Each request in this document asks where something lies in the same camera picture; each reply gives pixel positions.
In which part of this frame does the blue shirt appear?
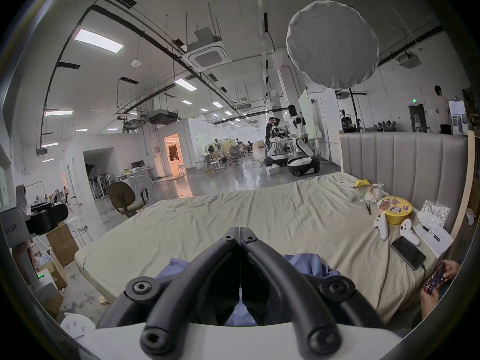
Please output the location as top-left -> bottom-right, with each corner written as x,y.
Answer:
155,253 -> 341,327

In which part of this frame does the grey padded headboard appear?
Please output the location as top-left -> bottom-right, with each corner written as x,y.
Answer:
338,131 -> 475,239

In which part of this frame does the shelf with boxes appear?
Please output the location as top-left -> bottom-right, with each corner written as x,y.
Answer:
448,100 -> 480,136

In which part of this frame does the white and black humanoid robot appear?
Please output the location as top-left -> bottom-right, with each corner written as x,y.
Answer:
264,118 -> 291,168
286,104 -> 321,178

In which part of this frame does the white device with black block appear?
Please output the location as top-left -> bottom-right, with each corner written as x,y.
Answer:
0,184 -> 70,248

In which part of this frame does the black and white pen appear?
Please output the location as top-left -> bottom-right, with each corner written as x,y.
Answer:
420,224 -> 441,242

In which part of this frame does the bed with beige sheet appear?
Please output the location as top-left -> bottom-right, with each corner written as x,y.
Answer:
74,171 -> 456,323

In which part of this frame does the round white softbox lamp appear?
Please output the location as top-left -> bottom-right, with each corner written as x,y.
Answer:
286,0 -> 380,132

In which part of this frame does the white hand controller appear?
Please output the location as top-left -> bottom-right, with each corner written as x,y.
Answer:
373,213 -> 391,241
398,219 -> 421,247

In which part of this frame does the yellow bowl with printed lid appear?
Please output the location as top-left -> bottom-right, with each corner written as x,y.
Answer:
377,196 -> 413,225

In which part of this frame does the group of people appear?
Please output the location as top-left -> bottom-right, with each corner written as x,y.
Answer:
208,138 -> 256,157

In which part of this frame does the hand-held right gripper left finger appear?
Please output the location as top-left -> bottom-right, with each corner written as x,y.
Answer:
95,227 -> 240,356

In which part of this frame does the clear snack bag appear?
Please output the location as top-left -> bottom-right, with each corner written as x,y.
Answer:
360,184 -> 387,203

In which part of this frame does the crinkled clear plastic bag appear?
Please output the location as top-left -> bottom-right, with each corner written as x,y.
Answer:
417,200 -> 452,229

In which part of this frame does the white flat paper box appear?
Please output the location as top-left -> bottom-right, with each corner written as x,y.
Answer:
412,221 -> 454,259

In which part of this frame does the black phone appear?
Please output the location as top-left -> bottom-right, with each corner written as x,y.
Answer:
391,236 -> 427,271

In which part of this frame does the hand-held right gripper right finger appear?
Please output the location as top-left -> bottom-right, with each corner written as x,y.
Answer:
240,228 -> 387,355

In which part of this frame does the brown carton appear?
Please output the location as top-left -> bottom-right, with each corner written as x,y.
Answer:
37,257 -> 68,292
46,221 -> 80,268

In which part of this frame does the white desk with monitor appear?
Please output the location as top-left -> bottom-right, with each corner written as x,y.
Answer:
123,160 -> 155,203

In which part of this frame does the dark office chair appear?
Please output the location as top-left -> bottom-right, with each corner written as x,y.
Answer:
107,180 -> 149,218

